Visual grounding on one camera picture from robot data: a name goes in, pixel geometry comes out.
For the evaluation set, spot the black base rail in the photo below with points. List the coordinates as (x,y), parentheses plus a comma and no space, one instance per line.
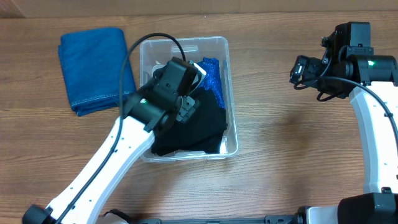
(118,217)

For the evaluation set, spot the clear plastic storage container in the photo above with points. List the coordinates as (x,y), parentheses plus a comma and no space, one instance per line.
(154,54)

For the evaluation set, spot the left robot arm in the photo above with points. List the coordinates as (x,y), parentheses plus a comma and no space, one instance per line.
(149,111)

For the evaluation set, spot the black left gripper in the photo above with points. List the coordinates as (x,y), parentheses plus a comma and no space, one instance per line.
(190,105)

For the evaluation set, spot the blue denim cloth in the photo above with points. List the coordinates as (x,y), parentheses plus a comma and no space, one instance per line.
(91,62)

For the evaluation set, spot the black cloth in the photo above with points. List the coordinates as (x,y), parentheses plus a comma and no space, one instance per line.
(179,137)
(207,124)

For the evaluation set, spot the sparkly blue green cloth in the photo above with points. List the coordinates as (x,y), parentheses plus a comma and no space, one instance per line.
(212,80)

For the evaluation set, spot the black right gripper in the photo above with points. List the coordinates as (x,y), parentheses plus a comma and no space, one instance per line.
(309,65)

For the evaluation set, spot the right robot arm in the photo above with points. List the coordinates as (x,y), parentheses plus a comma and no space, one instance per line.
(350,69)

